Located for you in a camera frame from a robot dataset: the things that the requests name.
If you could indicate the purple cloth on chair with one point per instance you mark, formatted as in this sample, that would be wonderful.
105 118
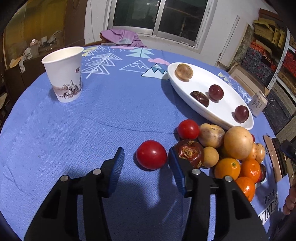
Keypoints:
122 37

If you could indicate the dark brown chestnut fruit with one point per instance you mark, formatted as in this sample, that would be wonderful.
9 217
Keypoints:
200 97

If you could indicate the red cherry tomato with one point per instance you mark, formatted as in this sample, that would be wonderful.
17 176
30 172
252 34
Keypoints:
188 129
151 155

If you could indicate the white beverage can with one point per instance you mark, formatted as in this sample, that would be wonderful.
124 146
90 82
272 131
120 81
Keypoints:
257 103

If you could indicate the orange mandarin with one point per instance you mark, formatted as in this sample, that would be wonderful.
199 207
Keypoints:
247 186
251 169

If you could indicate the wooden glass cabinet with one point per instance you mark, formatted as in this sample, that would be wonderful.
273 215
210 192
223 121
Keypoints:
64 20

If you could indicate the white oval plate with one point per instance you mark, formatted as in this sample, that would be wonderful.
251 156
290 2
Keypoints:
219 112

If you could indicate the dark red plum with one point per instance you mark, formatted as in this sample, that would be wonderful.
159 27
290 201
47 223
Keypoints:
241 114
215 92

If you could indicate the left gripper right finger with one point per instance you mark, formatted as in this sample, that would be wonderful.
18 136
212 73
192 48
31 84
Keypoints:
236 219

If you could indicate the brown round fruit on plate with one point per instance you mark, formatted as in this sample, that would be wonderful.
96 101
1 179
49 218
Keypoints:
184 72

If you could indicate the speckled tan fruit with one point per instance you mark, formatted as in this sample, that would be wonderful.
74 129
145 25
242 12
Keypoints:
257 152

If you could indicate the wooden chair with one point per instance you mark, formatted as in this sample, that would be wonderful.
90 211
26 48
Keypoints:
100 42

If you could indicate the shelf with patterned boxes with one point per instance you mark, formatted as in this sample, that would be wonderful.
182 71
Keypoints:
265 61

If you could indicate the tan spotted fruit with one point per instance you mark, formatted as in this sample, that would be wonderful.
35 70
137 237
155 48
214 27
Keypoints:
211 135

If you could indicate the large tan round fruit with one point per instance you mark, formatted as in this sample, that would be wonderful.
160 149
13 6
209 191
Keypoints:
238 142

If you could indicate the blue patterned tablecloth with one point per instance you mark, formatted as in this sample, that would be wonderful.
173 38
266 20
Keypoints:
126 99

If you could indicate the black phone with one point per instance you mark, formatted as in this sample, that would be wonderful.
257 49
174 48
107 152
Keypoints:
280 156

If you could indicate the aluminium frame window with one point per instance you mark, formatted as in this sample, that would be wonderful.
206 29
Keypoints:
185 22

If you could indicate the dark brown wrinkled fruit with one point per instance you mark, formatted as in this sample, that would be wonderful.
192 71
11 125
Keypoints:
191 151

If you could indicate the small tan fruit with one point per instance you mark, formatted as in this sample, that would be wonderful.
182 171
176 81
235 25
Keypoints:
211 157

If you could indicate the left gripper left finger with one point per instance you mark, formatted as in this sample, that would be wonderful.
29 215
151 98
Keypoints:
57 217

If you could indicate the tan leather wallet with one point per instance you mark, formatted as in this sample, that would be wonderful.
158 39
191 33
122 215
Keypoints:
273 158

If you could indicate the white paper cup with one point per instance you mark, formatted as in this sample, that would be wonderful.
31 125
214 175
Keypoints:
63 68

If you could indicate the yellow orange citrus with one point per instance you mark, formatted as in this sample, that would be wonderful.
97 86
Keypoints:
227 167

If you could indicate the person's right hand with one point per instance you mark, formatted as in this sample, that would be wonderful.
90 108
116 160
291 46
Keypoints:
290 201

